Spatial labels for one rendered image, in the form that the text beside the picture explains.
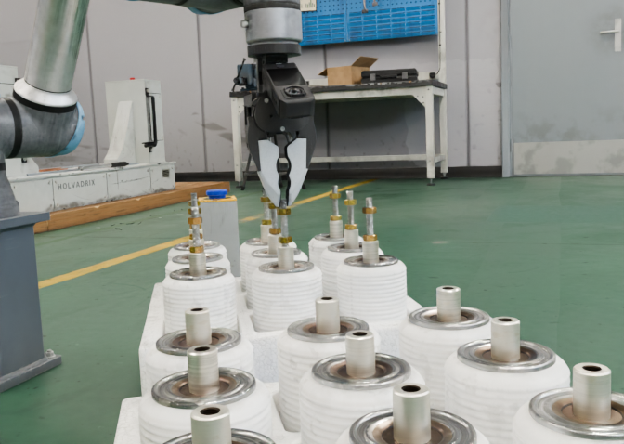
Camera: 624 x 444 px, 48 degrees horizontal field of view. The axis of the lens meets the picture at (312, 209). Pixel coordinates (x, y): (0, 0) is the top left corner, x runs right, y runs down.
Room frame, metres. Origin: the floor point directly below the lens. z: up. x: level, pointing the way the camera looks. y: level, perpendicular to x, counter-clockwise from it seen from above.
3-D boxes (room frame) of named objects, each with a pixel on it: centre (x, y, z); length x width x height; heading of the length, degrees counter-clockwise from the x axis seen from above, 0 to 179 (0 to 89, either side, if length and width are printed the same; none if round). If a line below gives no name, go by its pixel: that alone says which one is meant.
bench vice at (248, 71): (5.58, 0.45, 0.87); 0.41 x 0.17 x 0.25; 160
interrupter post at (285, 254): (0.94, 0.04, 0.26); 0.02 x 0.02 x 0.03
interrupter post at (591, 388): (0.42, -0.17, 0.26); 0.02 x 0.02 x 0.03
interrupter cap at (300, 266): (0.94, 0.04, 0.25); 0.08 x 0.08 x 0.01
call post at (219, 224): (1.33, 0.18, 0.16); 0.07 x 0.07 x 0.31; 9
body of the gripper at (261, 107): (0.96, 0.04, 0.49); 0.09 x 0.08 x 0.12; 16
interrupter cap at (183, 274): (0.92, 0.15, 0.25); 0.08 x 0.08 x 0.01
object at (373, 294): (0.96, -0.08, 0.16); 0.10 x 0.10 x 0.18
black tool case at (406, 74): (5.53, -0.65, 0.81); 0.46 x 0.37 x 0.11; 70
